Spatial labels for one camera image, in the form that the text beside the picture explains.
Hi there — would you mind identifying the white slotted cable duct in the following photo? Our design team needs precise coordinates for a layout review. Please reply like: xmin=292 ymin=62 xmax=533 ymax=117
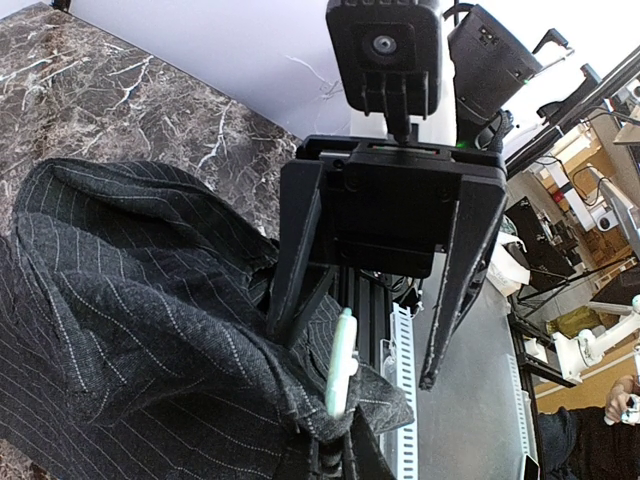
xmin=380 ymin=305 xmax=540 ymax=480

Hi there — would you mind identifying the black pinstriped garment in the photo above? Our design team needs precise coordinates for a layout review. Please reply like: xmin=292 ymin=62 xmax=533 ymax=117
xmin=1 ymin=159 xmax=413 ymax=479

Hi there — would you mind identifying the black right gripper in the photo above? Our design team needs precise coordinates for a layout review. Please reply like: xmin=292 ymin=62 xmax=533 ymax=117
xmin=267 ymin=135 xmax=506 ymax=389

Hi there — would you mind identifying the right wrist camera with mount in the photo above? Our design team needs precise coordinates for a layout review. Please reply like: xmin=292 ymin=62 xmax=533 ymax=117
xmin=325 ymin=0 xmax=443 ymax=144

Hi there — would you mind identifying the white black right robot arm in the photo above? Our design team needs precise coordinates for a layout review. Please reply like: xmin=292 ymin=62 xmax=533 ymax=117
xmin=268 ymin=1 xmax=541 ymax=390

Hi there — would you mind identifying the teal round button brooch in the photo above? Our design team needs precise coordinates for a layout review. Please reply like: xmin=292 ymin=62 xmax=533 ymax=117
xmin=324 ymin=308 xmax=359 ymax=419

